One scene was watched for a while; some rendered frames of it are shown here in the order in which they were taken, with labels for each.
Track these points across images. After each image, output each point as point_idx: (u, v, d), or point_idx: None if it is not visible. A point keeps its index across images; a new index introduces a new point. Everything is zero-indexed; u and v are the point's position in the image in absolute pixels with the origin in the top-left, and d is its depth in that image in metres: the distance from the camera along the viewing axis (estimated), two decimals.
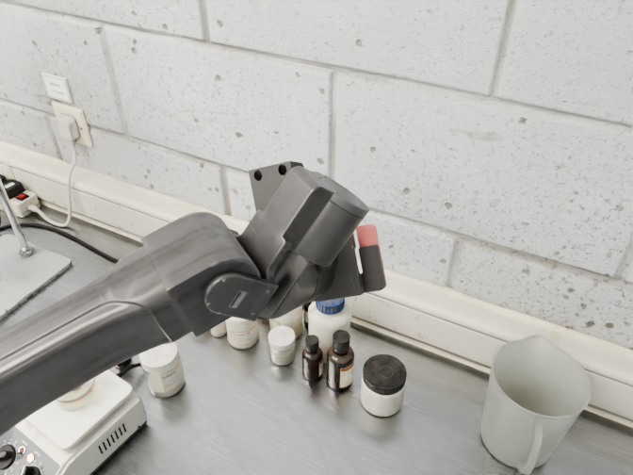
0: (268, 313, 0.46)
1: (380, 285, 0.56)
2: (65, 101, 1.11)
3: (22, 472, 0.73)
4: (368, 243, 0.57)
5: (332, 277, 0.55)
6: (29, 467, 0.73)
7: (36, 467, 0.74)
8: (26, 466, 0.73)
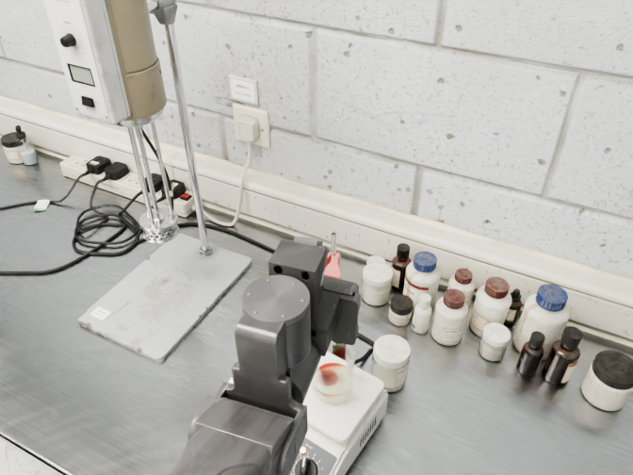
0: None
1: None
2: (250, 103, 1.13)
3: (303, 464, 0.75)
4: None
5: None
6: (308, 459, 0.76)
7: (311, 459, 0.76)
8: (305, 457, 0.75)
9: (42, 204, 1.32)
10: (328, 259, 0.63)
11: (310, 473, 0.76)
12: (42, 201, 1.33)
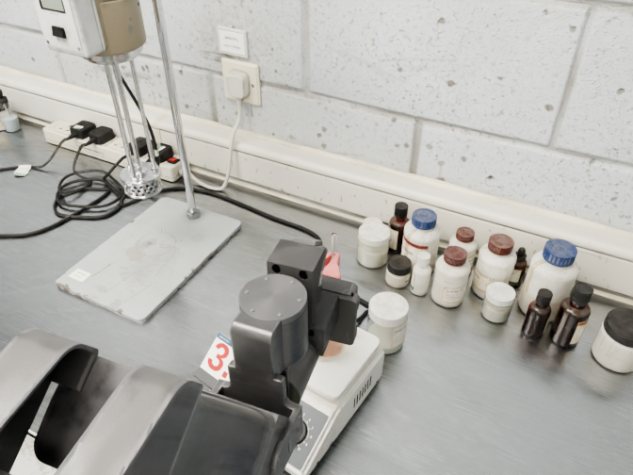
0: None
1: None
2: (239, 56, 1.07)
3: None
4: None
5: None
6: None
7: None
8: None
9: (24, 170, 1.26)
10: (328, 259, 0.63)
11: None
12: (24, 166, 1.27)
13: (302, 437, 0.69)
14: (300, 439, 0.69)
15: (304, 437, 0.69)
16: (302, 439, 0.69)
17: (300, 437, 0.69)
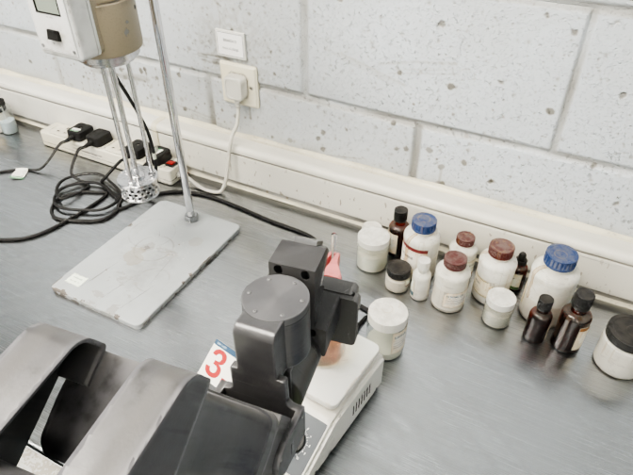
0: None
1: None
2: (237, 58, 1.06)
3: None
4: None
5: None
6: None
7: None
8: None
9: (21, 172, 1.25)
10: (328, 259, 0.63)
11: None
12: (21, 169, 1.26)
13: (300, 447, 0.68)
14: (298, 449, 0.68)
15: (302, 447, 0.68)
16: (300, 449, 0.68)
17: (299, 447, 0.68)
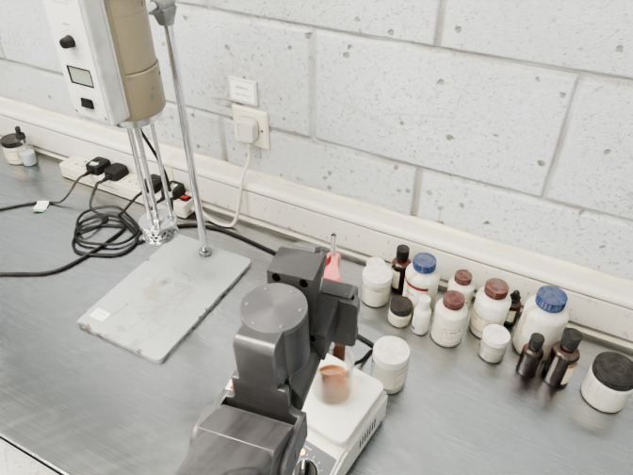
0: None
1: None
2: (250, 104, 1.13)
3: (302, 466, 0.75)
4: None
5: None
6: (307, 461, 0.76)
7: (311, 461, 0.76)
8: (305, 459, 0.75)
9: (41, 205, 1.32)
10: (328, 260, 0.63)
11: None
12: (41, 202, 1.33)
13: None
14: None
15: None
16: None
17: None
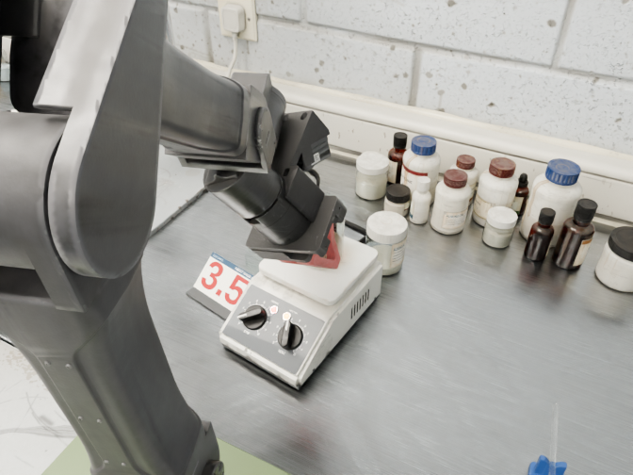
0: (233, 174, 0.49)
1: (305, 255, 0.58)
2: None
3: (286, 326, 0.67)
4: None
5: (303, 230, 0.56)
6: (292, 323, 0.67)
7: (296, 324, 0.68)
8: (289, 320, 0.67)
9: None
10: (330, 247, 0.65)
11: (294, 338, 0.67)
12: (16, 110, 1.25)
13: (298, 342, 0.67)
14: (295, 344, 0.67)
15: (300, 343, 0.67)
16: (298, 344, 0.67)
17: (296, 343, 0.67)
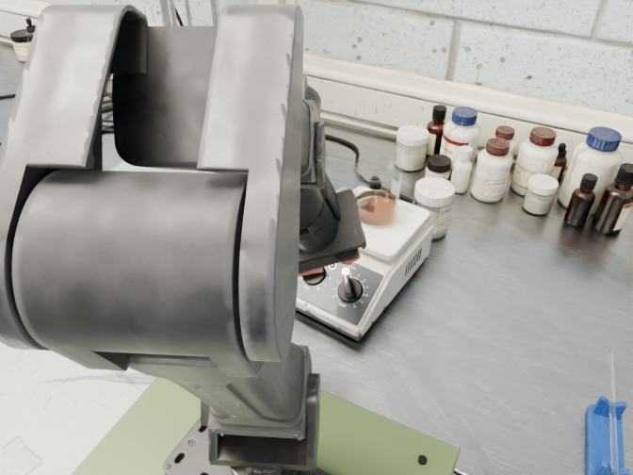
0: None
1: (353, 252, 0.57)
2: None
3: (346, 280, 0.69)
4: None
5: (336, 229, 0.56)
6: (348, 276, 0.70)
7: (351, 278, 0.71)
8: (346, 274, 0.70)
9: None
10: None
11: (355, 290, 0.70)
12: None
13: (360, 292, 0.70)
14: (358, 295, 0.70)
15: (362, 292, 0.70)
16: (361, 294, 0.70)
17: (358, 293, 0.70)
